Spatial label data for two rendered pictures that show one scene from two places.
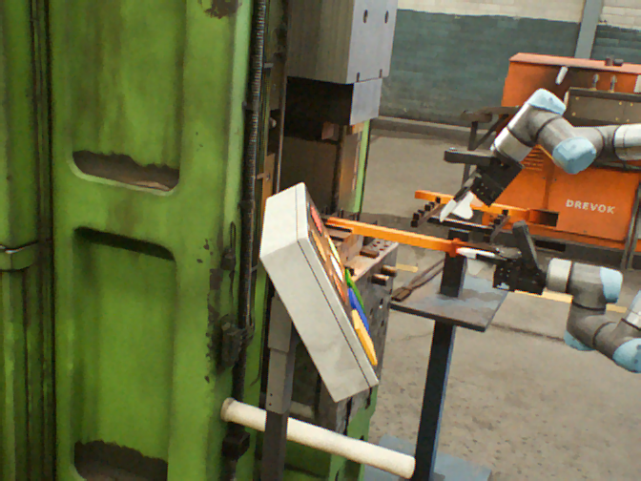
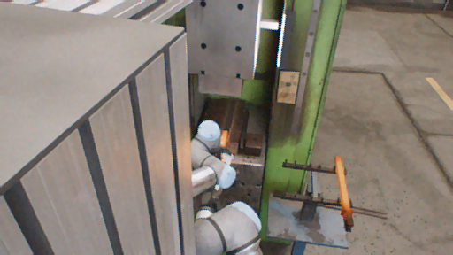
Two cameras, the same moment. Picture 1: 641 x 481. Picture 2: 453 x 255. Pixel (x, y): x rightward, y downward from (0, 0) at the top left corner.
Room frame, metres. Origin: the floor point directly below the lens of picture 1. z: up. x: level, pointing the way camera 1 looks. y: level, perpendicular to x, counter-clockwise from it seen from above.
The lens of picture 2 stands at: (1.48, -1.45, 2.12)
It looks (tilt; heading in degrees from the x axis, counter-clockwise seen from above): 37 degrees down; 76
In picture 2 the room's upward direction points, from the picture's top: 2 degrees clockwise
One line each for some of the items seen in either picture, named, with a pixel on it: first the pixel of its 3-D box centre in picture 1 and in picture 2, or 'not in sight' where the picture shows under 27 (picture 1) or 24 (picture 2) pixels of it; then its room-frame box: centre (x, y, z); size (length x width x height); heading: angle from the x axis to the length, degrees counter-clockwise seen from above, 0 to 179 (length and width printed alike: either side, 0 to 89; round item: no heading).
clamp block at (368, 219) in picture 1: (352, 227); (253, 144); (1.98, -0.08, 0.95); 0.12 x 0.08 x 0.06; 69
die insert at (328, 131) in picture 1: (274, 116); not in sight; (1.90, 0.15, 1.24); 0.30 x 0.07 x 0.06; 69
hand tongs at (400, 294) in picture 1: (430, 272); (328, 204); (2.33, -0.37, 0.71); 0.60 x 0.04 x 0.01; 153
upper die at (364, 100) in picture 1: (286, 89); (226, 65); (1.87, 0.12, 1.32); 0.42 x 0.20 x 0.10; 69
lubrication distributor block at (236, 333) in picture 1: (231, 345); not in sight; (1.49, 0.18, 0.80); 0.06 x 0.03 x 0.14; 159
